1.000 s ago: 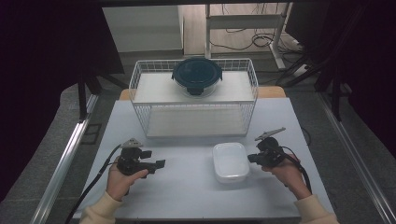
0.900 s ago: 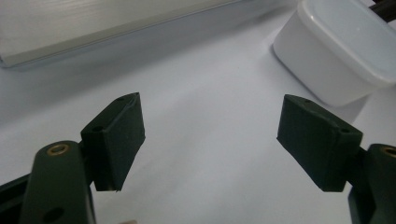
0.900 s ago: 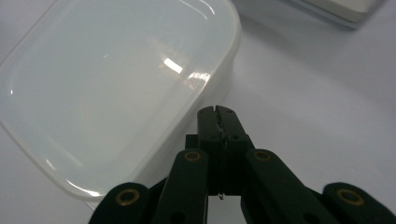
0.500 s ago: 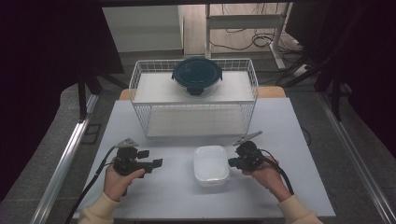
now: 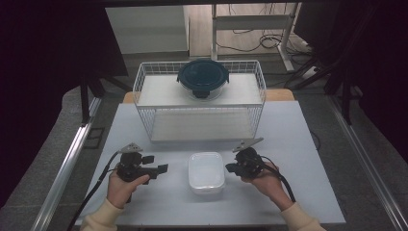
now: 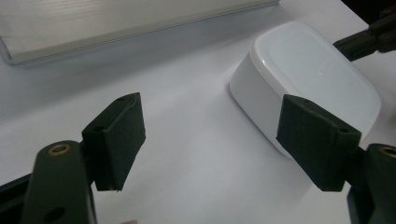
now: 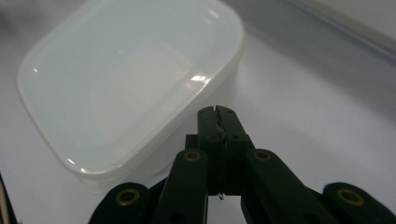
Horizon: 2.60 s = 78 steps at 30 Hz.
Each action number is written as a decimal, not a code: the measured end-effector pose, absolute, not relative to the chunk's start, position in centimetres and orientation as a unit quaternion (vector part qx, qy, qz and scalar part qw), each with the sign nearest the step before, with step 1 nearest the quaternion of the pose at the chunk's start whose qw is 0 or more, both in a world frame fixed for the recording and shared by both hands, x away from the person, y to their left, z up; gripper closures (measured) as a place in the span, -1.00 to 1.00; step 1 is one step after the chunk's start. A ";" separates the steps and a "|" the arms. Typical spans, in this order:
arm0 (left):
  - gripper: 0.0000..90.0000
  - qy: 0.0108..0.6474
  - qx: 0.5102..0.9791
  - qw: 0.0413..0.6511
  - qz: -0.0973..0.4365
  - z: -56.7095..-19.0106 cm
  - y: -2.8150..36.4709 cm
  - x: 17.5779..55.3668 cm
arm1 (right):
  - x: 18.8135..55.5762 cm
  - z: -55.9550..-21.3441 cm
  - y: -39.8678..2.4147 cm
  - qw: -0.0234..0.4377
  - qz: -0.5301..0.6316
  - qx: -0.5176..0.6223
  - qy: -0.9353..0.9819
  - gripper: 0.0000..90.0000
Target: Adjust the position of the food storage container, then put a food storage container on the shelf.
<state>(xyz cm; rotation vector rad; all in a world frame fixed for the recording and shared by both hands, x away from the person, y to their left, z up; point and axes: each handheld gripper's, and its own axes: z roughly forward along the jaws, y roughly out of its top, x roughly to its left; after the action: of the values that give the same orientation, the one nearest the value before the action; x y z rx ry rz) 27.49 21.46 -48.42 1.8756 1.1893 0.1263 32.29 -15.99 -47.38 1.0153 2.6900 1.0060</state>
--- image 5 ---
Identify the round glass container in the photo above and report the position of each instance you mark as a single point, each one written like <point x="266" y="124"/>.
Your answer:
<point x="218" y="91"/>

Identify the white metal desk frame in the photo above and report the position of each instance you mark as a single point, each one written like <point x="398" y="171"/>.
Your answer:
<point x="253" y="22"/>

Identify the white rectangular container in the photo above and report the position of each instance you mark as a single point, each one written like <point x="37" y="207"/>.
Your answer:
<point x="206" y="173"/>

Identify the black stand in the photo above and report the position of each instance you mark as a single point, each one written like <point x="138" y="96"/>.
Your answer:
<point x="85" y="99"/>
<point x="344" y="96"/>

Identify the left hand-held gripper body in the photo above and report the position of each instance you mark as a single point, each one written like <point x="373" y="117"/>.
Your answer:
<point x="130" y="166"/>

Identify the wooden table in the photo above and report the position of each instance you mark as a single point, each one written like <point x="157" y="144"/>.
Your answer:
<point x="279" y="95"/>

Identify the aluminium rail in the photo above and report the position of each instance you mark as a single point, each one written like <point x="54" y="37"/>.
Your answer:
<point x="369" y="154"/>
<point x="64" y="173"/>

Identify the dark curtain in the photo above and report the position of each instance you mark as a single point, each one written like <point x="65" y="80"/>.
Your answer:
<point x="48" y="64"/>
<point x="378" y="64"/>

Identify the person's left hand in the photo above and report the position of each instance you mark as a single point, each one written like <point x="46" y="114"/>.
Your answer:
<point x="121" y="191"/>

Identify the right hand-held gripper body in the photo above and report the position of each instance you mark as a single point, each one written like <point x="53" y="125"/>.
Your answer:
<point x="251" y="163"/>

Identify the person's right hand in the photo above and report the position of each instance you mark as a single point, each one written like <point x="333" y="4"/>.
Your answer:
<point x="269" y="186"/>

